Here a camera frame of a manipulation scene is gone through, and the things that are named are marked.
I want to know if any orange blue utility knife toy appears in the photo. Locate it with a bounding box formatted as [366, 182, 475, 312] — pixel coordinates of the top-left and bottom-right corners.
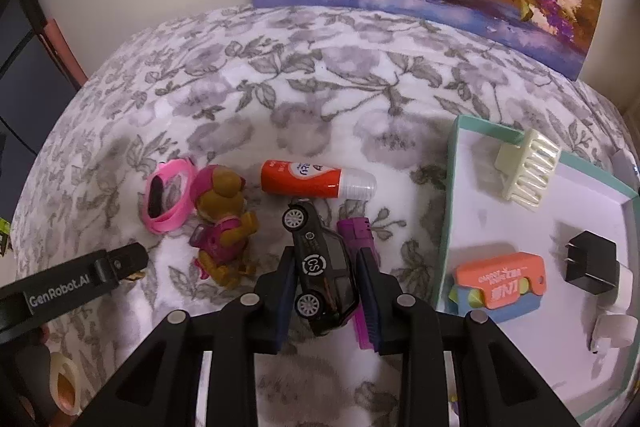
[448, 253, 547, 323]

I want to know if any white watch strap loop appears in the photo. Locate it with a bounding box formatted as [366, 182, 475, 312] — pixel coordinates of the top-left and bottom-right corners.
[588, 310, 637, 356]

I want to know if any pink wristband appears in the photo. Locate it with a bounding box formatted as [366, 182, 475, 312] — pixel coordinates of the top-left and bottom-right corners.
[141, 158, 196, 234]

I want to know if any white wall charger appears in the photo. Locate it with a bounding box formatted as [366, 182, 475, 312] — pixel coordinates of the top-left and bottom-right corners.
[598, 263, 634, 314]

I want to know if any black wall charger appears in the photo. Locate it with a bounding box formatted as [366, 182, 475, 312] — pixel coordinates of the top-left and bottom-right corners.
[565, 231, 620, 295]

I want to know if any brown pink puppy toy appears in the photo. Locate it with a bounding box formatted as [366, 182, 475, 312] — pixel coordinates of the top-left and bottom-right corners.
[189, 165, 259, 289]

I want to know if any black toy car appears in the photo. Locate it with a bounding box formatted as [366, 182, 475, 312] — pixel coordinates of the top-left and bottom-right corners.
[282, 200, 359, 336]

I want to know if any purple lighter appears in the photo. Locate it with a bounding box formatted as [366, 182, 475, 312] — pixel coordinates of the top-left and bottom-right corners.
[336, 217, 381, 351]

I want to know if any cream hair claw clip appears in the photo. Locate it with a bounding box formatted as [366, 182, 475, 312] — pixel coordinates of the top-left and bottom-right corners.
[495, 129, 562, 210]

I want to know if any orange glue bottle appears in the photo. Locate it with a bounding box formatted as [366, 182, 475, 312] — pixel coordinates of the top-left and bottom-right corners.
[260, 159, 378, 200]

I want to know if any colourful block puzzle cube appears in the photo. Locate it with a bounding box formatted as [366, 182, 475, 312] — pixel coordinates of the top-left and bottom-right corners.
[448, 391, 459, 416]

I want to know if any operator left hand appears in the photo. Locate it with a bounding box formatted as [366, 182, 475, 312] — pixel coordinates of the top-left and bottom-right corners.
[14, 326, 79, 426]

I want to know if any teal shallow tray box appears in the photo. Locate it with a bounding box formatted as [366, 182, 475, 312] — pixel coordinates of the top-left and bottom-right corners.
[431, 116, 639, 426]

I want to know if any grey floral tablecloth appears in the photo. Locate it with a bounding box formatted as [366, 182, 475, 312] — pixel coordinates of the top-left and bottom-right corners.
[12, 6, 632, 407]

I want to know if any white power strip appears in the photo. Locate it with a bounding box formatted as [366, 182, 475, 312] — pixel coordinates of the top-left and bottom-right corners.
[611, 150, 640, 192]

